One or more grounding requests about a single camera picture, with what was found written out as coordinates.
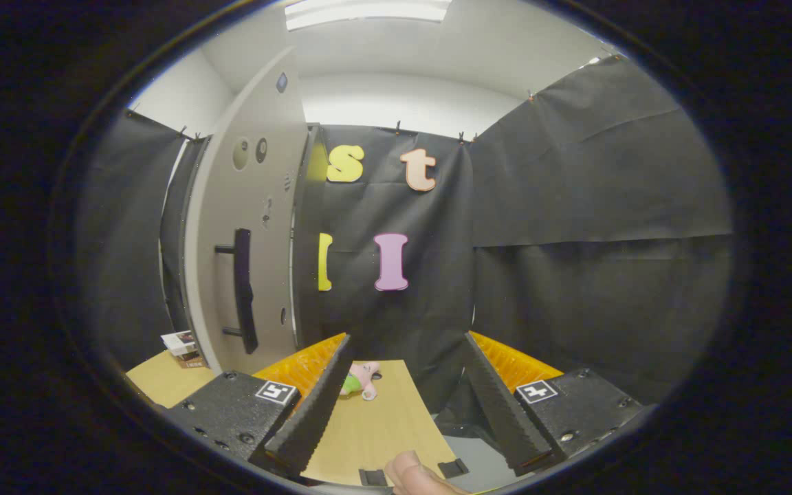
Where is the white book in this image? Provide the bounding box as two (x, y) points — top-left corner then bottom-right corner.
(160, 330), (198, 357)

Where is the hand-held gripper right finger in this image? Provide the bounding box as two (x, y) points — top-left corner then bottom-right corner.
(463, 330), (646, 477)

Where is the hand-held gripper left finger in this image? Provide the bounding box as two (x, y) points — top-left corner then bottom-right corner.
(162, 333), (354, 477)

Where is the grey shoe cabinet door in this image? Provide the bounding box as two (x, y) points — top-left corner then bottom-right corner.
(184, 46), (309, 376)

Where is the black backdrop cloth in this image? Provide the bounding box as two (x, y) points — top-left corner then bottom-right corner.
(76, 55), (734, 417)

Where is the dark grey shoe cabinet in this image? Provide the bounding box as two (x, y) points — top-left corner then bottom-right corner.
(290, 124), (325, 349)

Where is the pink and green plush toy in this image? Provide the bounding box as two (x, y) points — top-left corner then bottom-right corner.
(339, 360), (382, 402)

